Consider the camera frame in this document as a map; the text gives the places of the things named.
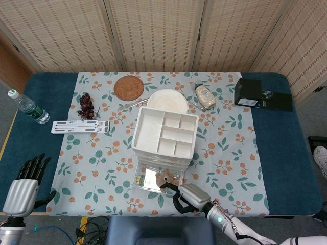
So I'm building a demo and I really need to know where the blue padded seat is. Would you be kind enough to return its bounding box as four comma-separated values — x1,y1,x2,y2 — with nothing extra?
106,216,215,245

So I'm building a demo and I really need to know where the cream squeeze sauce bottle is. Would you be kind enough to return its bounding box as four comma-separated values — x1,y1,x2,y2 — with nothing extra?
194,82,217,110

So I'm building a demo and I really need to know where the silver table knife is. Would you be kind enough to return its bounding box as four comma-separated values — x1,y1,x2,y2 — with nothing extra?
118,98,150,112

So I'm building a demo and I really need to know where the right arm wire bundle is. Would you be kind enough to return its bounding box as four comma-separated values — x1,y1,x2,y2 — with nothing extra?
212,199,246,239

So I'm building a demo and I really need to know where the white round plate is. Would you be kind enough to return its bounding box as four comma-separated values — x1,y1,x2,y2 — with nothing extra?
146,88,189,115

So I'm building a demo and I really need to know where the black cardboard box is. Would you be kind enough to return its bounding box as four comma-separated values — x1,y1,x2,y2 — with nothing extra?
234,78,263,107

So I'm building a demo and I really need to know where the thin silver fork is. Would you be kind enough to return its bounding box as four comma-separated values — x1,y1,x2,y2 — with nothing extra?
182,93,207,112

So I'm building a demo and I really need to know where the black floor object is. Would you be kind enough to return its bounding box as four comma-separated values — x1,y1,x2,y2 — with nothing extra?
308,136,327,152

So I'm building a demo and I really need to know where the white sneaker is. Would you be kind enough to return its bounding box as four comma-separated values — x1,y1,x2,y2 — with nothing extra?
313,145,327,177

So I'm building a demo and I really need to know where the clear plastic water bottle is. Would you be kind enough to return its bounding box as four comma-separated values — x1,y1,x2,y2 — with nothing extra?
7,89,51,125

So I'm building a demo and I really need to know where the black floor cable with plug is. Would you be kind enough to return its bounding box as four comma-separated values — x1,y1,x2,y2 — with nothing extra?
75,216,110,245

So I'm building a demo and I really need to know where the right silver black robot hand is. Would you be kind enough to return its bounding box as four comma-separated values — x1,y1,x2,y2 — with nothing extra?
160,182,213,214

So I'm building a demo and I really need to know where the white plastic drawer organizer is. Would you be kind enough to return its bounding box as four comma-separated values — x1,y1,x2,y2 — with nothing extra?
131,106,200,177

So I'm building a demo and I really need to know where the artificial dark red grape bunch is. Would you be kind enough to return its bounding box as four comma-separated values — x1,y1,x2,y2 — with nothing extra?
77,93,101,120

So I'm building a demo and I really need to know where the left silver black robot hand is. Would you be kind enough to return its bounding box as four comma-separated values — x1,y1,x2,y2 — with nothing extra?
2,153,57,217

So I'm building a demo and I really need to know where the small brown toy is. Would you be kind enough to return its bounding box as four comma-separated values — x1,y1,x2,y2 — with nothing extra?
155,169,181,188

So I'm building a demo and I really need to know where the woven bamboo folding screen panel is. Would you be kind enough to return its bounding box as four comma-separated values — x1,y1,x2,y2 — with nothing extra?
251,0,327,103
104,0,205,72
195,0,288,74
0,0,123,74

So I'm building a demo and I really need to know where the floral fruit print tablecloth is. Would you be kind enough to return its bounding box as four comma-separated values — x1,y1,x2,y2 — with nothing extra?
46,72,270,217

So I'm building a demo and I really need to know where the clear drawer with gold clips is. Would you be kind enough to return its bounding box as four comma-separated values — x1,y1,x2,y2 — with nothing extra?
131,163,186,192

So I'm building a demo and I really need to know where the clear plastic container edge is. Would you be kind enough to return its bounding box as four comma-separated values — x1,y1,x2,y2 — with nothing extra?
136,159,190,172

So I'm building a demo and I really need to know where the white folding laptop stand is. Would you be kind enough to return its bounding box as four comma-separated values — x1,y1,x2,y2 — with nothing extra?
51,120,111,135

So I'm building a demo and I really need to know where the flat black booklet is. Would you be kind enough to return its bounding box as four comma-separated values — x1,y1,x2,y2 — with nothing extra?
256,89,294,112

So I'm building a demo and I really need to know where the round woven rattan coaster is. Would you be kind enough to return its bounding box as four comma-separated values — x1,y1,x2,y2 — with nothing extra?
113,76,146,101

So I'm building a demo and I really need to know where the blue velvet table cover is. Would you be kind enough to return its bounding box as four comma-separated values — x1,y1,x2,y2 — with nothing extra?
0,72,323,219

